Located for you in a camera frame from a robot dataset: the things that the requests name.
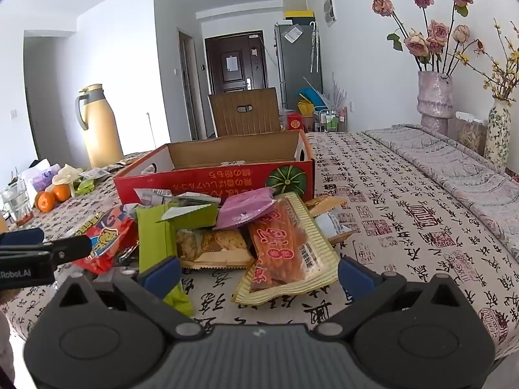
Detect clear drinking glass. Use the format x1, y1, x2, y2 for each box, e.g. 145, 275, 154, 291
0, 180, 33, 228

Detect grey refrigerator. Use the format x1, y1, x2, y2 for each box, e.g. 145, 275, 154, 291
275, 22, 323, 111

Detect light green snack packet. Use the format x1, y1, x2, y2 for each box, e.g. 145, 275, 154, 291
156, 200, 220, 230

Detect white umbrella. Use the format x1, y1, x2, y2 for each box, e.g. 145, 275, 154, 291
309, 22, 321, 74

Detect dried pink roses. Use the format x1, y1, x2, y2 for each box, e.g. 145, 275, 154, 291
367, 0, 487, 77

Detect purple tissue pack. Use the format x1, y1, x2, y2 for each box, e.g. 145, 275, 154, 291
31, 163, 61, 192

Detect pink textured vase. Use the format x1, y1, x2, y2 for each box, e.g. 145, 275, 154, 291
417, 71, 454, 136

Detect wooden chair back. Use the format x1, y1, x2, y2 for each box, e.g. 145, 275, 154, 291
208, 87, 282, 138

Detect grey interior door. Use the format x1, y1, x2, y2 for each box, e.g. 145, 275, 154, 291
177, 28, 199, 140

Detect silver white snack packet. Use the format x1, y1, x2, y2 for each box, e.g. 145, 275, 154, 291
134, 187, 222, 208

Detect cream plastic bag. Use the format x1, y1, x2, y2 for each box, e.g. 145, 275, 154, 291
53, 164, 84, 197

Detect dark brown entrance door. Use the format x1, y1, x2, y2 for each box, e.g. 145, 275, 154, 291
205, 33, 269, 93

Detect white drying rack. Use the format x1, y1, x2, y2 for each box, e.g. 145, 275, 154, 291
324, 73, 349, 110

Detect long green snack packet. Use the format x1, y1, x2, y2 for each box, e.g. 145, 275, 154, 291
136, 203, 195, 317

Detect pink snack packet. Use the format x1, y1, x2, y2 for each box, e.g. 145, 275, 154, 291
214, 188, 277, 231

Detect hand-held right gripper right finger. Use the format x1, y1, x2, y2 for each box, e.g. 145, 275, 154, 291
314, 256, 467, 342

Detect pink quilted cloth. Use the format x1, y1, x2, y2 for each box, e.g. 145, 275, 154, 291
361, 124, 519, 262

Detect yellow thermos jug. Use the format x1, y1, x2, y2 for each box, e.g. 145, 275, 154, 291
75, 84, 124, 169

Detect wire rack with bottles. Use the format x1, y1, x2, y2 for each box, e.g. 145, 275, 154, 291
318, 107, 347, 132

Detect yellow and black box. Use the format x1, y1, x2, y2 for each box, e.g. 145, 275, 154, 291
284, 9, 316, 23

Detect red cardboard box pumpkin print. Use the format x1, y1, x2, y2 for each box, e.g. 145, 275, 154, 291
114, 130, 316, 206

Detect clear cracker snack packet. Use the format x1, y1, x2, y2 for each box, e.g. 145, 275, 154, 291
175, 227, 256, 269

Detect white printed packet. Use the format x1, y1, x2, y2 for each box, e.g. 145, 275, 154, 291
81, 167, 111, 181

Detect floral porcelain vase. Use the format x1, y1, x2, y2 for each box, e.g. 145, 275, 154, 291
484, 99, 512, 173

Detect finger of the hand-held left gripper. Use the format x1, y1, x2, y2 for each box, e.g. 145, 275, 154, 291
0, 235, 93, 268
0, 228, 44, 248

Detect yellow flower branches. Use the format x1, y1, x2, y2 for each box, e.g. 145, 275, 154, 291
474, 18, 519, 102

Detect red snack bag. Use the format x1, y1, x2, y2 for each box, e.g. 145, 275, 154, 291
73, 205, 139, 275

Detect blue plastic basket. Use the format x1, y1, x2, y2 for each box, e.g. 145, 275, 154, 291
296, 85, 325, 104

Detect striped beige orange snack packet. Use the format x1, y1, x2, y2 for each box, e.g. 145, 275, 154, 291
232, 192, 340, 305

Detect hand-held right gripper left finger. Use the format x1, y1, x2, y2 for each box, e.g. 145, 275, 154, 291
51, 256, 207, 342

